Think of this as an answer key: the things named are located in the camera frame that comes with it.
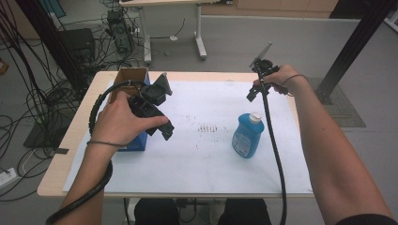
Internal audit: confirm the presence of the blue cardboard box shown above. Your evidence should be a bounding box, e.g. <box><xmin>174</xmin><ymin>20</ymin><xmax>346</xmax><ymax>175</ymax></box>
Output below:
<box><xmin>107</xmin><ymin>67</ymin><xmax>151</xmax><ymax>153</ymax></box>

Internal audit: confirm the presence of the person's right hand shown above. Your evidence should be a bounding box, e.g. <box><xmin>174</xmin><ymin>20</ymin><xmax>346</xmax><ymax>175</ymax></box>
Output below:
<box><xmin>253</xmin><ymin>64</ymin><xmax>309</xmax><ymax>97</ymax></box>

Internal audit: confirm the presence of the white plug with black cable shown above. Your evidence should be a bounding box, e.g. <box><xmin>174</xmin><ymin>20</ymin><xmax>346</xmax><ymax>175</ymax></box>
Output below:
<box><xmin>149</xmin><ymin>18</ymin><xmax>186</xmax><ymax>42</ymax></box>

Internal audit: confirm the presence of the black metal post with base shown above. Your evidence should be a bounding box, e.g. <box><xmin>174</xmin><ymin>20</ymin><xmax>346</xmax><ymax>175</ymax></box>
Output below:
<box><xmin>314</xmin><ymin>0</ymin><xmax>398</xmax><ymax>106</ymax></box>

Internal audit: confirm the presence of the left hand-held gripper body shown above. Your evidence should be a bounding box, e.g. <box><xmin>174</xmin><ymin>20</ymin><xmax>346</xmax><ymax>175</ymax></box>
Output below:
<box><xmin>128</xmin><ymin>72</ymin><xmax>174</xmax><ymax>120</ymax></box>

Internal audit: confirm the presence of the black computer tower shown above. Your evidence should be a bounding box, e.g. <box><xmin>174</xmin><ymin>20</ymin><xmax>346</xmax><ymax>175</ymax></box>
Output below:
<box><xmin>106</xmin><ymin>8</ymin><xmax>134</xmax><ymax>54</ymax></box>

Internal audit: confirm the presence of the white power strip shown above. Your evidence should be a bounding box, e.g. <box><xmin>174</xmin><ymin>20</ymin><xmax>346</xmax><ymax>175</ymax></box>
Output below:
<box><xmin>0</xmin><ymin>167</ymin><xmax>18</xmax><ymax>188</ymax></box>

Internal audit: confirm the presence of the grey floor mat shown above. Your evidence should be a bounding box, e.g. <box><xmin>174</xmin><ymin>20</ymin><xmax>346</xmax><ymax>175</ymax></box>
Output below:
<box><xmin>308</xmin><ymin>77</ymin><xmax>367</xmax><ymax>128</ymax></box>

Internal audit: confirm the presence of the white table mat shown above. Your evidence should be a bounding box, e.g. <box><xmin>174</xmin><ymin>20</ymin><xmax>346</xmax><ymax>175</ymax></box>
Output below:
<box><xmin>62</xmin><ymin>80</ymin><xmax>314</xmax><ymax>194</ymax></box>

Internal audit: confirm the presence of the thick black sleeved cable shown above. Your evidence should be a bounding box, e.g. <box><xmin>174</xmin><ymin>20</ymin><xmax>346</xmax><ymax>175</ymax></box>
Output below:
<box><xmin>45</xmin><ymin>80</ymin><xmax>148</xmax><ymax>225</ymax></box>

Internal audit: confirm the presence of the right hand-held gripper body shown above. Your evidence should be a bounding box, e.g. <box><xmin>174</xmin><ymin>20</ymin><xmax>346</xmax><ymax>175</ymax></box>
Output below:
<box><xmin>249</xmin><ymin>41</ymin><xmax>281</xmax><ymax>89</ymax></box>

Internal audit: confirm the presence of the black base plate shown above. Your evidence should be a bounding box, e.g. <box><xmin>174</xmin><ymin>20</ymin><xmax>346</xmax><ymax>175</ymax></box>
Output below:
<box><xmin>23</xmin><ymin>120</ymin><xmax>74</xmax><ymax>149</ymax></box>

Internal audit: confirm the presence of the person's right leg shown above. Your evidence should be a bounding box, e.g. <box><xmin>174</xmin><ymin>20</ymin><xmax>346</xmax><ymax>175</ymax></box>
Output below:
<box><xmin>217</xmin><ymin>199</ymin><xmax>271</xmax><ymax>225</ymax></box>

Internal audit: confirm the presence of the person's leg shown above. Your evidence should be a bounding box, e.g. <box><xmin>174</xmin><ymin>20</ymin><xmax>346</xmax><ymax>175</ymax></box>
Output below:
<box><xmin>134</xmin><ymin>198</ymin><xmax>181</xmax><ymax>225</ymax></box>
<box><xmin>217</xmin><ymin>199</ymin><xmax>271</xmax><ymax>225</ymax></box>

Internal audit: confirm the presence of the black sleeve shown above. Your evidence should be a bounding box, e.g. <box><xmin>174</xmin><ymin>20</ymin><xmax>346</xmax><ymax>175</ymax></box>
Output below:
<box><xmin>336</xmin><ymin>214</ymin><xmax>398</xmax><ymax>225</ymax></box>

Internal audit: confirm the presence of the white desk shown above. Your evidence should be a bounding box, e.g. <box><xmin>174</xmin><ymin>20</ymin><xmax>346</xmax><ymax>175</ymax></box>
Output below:
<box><xmin>118</xmin><ymin>0</ymin><xmax>234</xmax><ymax>65</ymax></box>

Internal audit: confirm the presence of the black case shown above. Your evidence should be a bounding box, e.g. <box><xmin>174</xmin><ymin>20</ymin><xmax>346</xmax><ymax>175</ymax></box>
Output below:
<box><xmin>57</xmin><ymin>27</ymin><xmax>97</xmax><ymax>65</ymax></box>

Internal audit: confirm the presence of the tangle of black cables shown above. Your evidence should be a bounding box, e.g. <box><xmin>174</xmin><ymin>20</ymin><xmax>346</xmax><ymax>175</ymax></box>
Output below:
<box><xmin>0</xmin><ymin>0</ymin><xmax>142</xmax><ymax>201</ymax></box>

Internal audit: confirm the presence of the dark wrist band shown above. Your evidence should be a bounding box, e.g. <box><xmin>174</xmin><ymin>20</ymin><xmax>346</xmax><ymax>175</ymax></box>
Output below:
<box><xmin>280</xmin><ymin>74</ymin><xmax>309</xmax><ymax>98</ymax></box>
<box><xmin>86</xmin><ymin>140</ymin><xmax>125</xmax><ymax>148</ymax></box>

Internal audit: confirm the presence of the blue bottle white cap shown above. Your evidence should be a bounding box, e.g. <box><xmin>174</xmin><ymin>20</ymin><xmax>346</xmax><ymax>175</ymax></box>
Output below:
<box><xmin>231</xmin><ymin>112</ymin><xmax>266</xmax><ymax>159</ymax></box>

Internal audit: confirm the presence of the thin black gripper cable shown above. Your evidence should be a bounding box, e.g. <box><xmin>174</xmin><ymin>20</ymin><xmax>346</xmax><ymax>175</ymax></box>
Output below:
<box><xmin>258</xmin><ymin>73</ymin><xmax>288</xmax><ymax>225</ymax></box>

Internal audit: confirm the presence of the person's left leg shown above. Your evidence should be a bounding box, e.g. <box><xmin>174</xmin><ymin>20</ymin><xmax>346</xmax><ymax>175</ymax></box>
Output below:
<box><xmin>134</xmin><ymin>198</ymin><xmax>181</xmax><ymax>225</ymax></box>

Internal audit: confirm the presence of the person's left hand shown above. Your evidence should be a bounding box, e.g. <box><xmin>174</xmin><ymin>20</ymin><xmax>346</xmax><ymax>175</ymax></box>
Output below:
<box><xmin>90</xmin><ymin>91</ymin><xmax>170</xmax><ymax>148</ymax></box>

